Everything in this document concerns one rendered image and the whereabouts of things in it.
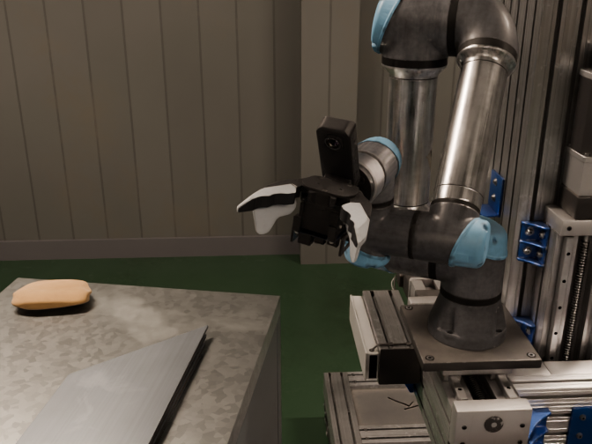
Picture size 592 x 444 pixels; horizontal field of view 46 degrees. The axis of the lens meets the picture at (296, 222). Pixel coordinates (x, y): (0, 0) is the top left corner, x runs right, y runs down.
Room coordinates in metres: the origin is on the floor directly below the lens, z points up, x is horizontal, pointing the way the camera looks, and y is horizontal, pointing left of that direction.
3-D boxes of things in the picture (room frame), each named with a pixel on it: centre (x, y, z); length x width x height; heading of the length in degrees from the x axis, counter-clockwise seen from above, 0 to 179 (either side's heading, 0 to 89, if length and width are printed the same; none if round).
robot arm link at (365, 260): (1.00, -0.13, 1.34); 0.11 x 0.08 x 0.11; 67
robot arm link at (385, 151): (1.01, -0.11, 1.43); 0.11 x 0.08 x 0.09; 157
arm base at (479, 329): (1.20, -0.34, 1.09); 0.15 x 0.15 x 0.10
